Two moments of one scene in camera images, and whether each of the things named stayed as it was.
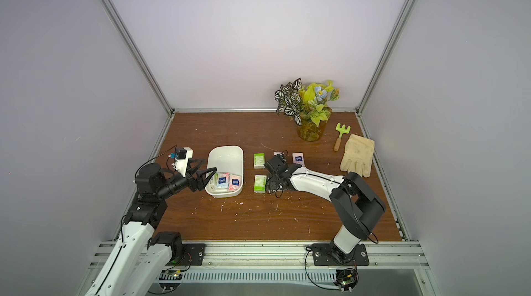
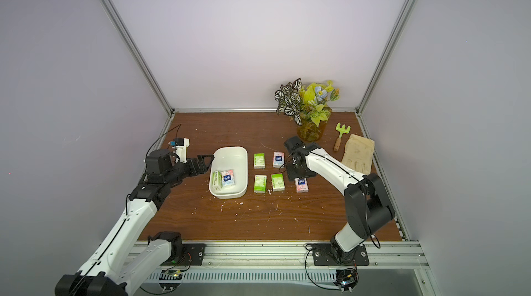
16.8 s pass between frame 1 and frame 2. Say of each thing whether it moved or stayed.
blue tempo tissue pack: moved
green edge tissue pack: moved
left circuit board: stayed
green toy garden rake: stayed
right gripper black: moved
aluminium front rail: stayed
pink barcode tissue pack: moved
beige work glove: stayed
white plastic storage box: stayed
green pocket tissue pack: stayed
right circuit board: stayed
